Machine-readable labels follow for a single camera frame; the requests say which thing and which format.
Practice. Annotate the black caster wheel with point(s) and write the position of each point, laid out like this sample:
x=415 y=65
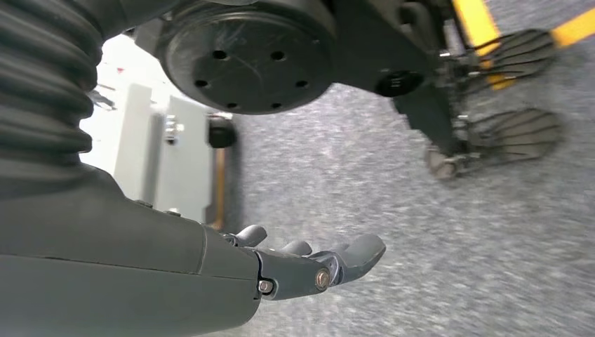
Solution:
x=222 y=132

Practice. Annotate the black robot left foot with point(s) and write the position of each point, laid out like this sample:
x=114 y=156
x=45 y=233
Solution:
x=520 y=53

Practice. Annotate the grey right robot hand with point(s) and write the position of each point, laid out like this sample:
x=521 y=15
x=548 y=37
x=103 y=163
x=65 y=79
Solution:
x=116 y=279

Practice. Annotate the yellow floor tape line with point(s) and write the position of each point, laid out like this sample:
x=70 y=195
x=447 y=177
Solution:
x=474 y=18
x=218 y=186

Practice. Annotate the grey metal cabinet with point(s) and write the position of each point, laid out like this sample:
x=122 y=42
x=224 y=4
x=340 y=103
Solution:
x=186 y=163

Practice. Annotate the black round hip joint cover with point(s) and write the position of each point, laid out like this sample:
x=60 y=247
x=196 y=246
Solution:
x=251 y=65

